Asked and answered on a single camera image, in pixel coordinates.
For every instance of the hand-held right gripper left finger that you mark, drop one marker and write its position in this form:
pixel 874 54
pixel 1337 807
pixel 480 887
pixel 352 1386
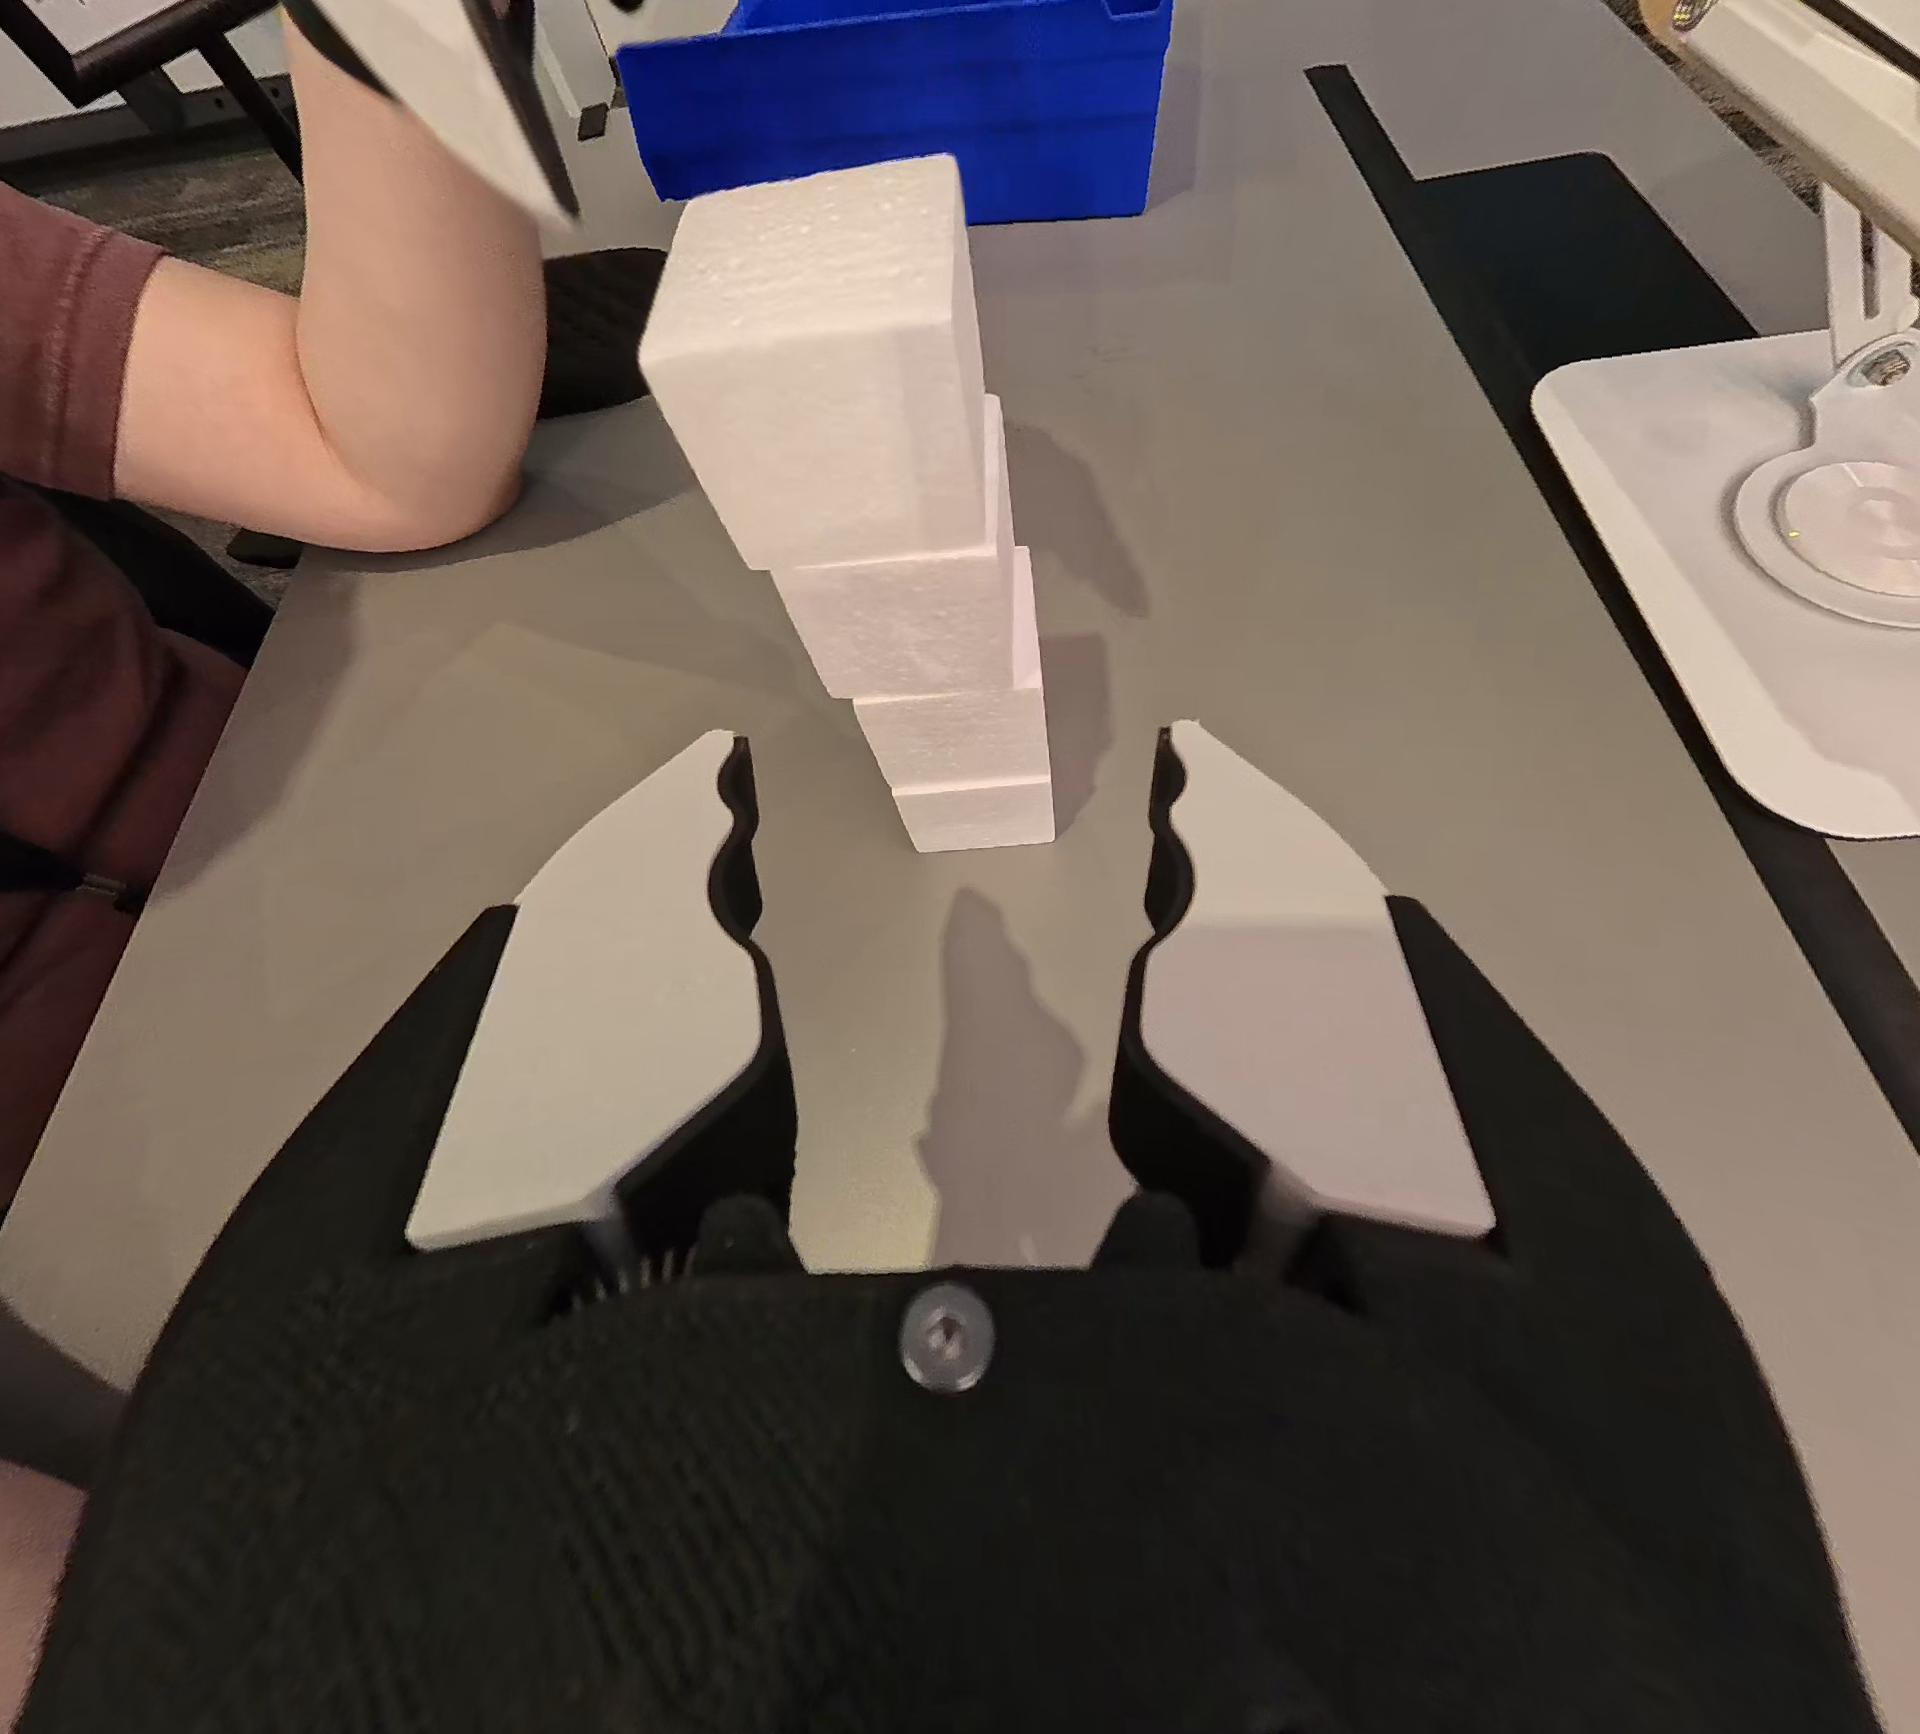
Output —
pixel 602 1032

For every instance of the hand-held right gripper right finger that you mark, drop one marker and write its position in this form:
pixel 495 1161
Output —
pixel 1307 1032

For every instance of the white hard foam cube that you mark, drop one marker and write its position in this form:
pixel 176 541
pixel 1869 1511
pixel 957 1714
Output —
pixel 960 741
pixel 901 608
pixel 973 813
pixel 813 337

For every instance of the person's right forearm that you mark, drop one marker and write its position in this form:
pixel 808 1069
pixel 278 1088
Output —
pixel 34 1598

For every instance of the person's left forearm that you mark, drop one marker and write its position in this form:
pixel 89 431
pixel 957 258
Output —
pixel 379 413

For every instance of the blue plastic bin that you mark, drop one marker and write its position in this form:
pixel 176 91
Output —
pixel 901 72

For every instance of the black office chair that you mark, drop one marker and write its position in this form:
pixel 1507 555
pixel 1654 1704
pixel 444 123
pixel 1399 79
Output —
pixel 166 577

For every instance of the white and wooden document stand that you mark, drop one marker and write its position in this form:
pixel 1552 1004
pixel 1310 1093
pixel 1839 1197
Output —
pixel 1699 531

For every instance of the person's maroon shirt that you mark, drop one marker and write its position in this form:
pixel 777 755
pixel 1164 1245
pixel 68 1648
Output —
pixel 89 649

